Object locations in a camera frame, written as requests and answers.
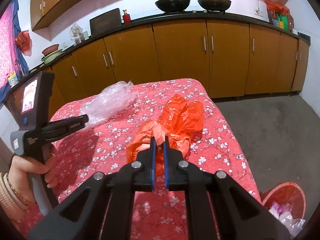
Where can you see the hanging red plastic bag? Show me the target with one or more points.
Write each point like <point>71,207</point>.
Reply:
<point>24,43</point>

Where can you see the black countertop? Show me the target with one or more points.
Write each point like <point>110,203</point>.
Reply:
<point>160,18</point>

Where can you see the white mug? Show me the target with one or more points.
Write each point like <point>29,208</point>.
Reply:
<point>295,32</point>

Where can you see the green box on counter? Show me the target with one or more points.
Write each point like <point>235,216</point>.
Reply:
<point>283,21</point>

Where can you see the white plastic bag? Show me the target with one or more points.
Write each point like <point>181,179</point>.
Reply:
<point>284,215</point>

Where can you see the bagged jars on counter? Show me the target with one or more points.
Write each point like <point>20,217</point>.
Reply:
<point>76,34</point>

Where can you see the person's left hand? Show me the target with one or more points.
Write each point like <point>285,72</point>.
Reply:
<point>21,166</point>

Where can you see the red plastic bag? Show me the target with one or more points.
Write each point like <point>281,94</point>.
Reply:
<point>24,43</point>
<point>180,121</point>

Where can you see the red bottle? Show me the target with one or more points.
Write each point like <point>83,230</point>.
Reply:
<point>126,17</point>

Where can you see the wall power socket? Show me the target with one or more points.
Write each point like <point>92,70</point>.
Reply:
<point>258,12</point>

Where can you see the red bag on counter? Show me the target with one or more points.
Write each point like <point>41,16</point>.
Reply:
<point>277,7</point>

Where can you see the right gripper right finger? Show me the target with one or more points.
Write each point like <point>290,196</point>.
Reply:
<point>217,206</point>

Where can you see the colourful carton box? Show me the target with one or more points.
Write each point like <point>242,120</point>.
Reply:
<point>12,79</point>

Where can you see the lower wooden cabinets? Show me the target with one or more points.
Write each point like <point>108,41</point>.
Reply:
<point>229,59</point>

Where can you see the red floral tablecloth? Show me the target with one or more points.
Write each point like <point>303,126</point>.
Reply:
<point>159,214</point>

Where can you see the clear bubble wrap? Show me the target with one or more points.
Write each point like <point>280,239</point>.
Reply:
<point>109,102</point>

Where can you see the red plastic trash basket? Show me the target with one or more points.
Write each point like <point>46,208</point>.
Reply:
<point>286,193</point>

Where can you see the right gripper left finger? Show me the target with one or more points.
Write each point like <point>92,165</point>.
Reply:
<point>102,207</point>

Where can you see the red-brown basin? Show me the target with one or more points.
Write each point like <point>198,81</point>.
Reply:
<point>50,49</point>

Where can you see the dark cutting board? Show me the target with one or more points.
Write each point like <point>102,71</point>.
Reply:
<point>105,22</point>

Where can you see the black wok left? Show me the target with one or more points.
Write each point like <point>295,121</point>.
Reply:
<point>170,6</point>

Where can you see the pink blue hanging cloth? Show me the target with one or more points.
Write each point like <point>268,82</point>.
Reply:
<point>12,59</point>

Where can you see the black wok with lid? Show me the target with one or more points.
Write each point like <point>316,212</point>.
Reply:
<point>215,5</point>

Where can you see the green basin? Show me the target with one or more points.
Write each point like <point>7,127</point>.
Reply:
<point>50,57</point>

